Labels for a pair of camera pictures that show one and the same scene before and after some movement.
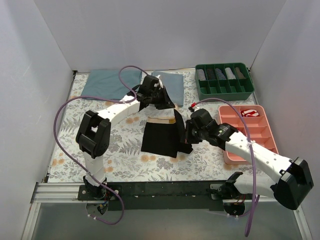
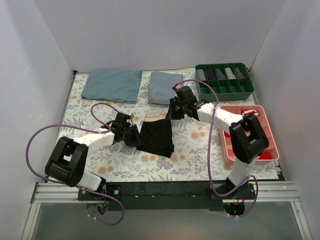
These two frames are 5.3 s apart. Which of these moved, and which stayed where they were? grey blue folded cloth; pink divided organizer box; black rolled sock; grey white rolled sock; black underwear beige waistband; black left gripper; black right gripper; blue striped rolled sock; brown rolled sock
Moved: black left gripper; black right gripper; black underwear beige waistband
Stayed: pink divided organizer box; blue striped rolled sock; grey white rolled sock; grey blue folded cloth; black rolled sock; brown rolled sock
